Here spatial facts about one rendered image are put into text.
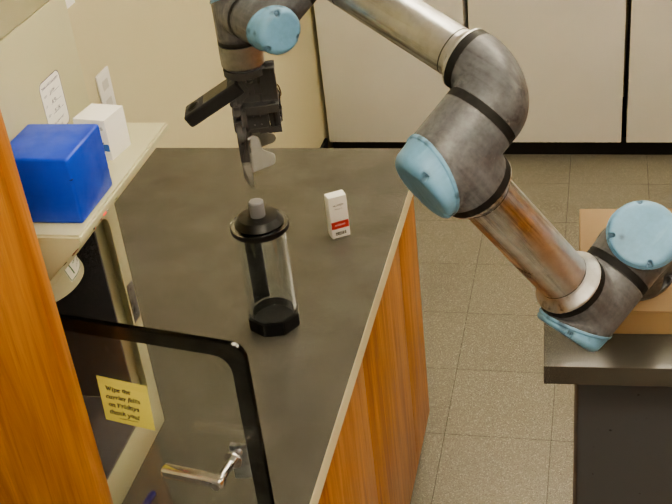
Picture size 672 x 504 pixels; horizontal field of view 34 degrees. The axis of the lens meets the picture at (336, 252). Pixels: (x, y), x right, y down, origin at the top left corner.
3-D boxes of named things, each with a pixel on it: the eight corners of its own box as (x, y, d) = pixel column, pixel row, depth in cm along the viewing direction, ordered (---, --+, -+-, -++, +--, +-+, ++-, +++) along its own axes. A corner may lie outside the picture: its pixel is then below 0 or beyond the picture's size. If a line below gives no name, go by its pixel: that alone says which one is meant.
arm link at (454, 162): (660, 301, 180) (485, 97, 148) (603, 372, 179) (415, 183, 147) (611, 274, 190) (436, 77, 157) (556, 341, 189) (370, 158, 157)
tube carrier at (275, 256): (247, 304, 217) (230, 210, 206) (301, 298, 217) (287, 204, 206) (246, 336, 208) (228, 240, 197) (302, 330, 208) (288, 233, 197)
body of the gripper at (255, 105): (282, 136, 189) (273, 70, 183) (233, 141, 189) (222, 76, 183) (282, 117, 195) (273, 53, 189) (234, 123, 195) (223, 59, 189)
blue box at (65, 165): (10, 223, 138) (-9, 159, 133) (44, 184, 146) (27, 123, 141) (83, 224, 135) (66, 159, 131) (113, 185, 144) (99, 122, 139)
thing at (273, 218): (236, 222, 206) (231, 191, 203) (285, 217, 206) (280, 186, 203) (235, 247, 199) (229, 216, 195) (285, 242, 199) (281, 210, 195)
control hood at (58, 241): (14, 302, 141) (-7, 235, 135) (109, 181, 167) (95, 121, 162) (97, 305, 138) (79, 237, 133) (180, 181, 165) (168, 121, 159)
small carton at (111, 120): (81, 158, 152) (72, 118, 149) (100, 141, 156) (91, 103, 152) (113, 160, 150) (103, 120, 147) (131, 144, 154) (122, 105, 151)
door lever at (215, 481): (180, 455, 146) (176, 440, 145) (244, 468, 143) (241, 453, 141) (160, 482, 142) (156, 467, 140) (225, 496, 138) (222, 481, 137)
